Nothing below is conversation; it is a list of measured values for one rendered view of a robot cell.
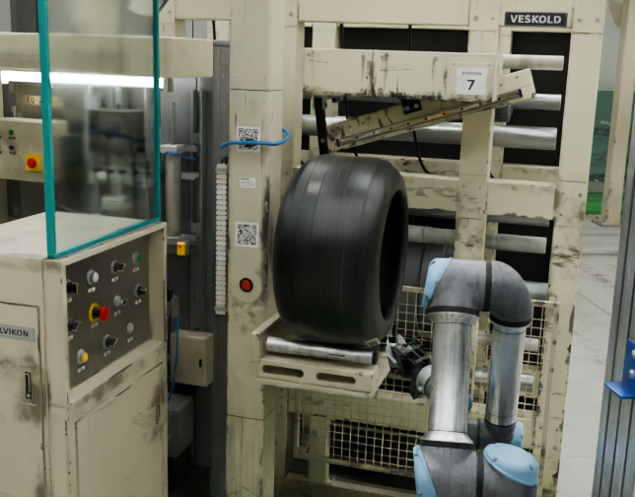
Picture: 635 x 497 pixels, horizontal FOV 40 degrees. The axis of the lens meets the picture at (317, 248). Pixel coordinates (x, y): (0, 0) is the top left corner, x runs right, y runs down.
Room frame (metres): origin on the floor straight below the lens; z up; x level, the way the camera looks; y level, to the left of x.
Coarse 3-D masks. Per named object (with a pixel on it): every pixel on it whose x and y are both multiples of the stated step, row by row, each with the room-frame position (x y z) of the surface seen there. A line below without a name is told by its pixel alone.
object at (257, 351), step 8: (272, 320) 2.59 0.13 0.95; (280, 320) 2.65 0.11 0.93; (256, 328) 2.51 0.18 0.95; (264, 328) 2.51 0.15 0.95; (272, 328) 2.58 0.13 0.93; (280, 328) 2.65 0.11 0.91; (256, 336) 2.47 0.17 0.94; (264, 336) 2.50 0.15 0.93; (280, 336) 2.65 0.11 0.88; (288, 336) 2.73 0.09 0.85; (256, 344) 2.47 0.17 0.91; (256, 352) 2.47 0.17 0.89; (264, 352) 2.50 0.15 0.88; (256, 360) 2.47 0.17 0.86
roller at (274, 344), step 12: (276, 348) 2.49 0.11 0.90; (288, 348) 2.48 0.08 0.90; (300, 348) 2.47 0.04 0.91; (312, 348) 2.46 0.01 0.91; (324, 348) 2.45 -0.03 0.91; (336, 348) 2.44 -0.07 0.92; (348, 348) 2.44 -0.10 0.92; (360, 348) 2.44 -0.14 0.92; (348, 360) 2.43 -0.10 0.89; (360, 360) 2.41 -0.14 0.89; (372, 360) 2.40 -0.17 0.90
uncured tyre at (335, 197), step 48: (288, 192) 2.46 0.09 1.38; (336, 192) 2.40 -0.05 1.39; (384, 192) 2.42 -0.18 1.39; (288, 240) 2.36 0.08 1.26; (336, 240) 2.32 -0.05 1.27; (384, 240) 2.84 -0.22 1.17; (288, 288) 2.35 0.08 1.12; (336, 288) 2.31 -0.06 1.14; (384, 288) 2.78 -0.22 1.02; (336, 336) 2.39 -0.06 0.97; (384, 336) 2.51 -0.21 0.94
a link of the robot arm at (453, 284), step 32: (448, 288) 1.86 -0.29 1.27; (480, 288) 1.85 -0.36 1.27; (448, 320) 1.84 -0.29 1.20; (448, 352) 1.81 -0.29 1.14; (448, 384) 1.78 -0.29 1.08; (448, 416) 1.75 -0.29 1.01; (416, 448) 1.75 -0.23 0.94; (448, 448) 1.71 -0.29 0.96; (416, 480) 1.69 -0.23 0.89; (448, 480) 1.68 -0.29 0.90
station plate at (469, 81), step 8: (464, 72) 2.68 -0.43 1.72; (472, 72) 2.67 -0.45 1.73; (480, 72) 2.66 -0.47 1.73; (464, 80) 2.68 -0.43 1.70; (472, 80) 2.67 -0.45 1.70; (480, 80) 2.66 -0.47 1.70; (456, 88) 2.68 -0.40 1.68; (464, 88) 2.68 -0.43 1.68; (472, 88) 2.67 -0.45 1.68; (480, 88) 2.66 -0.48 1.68
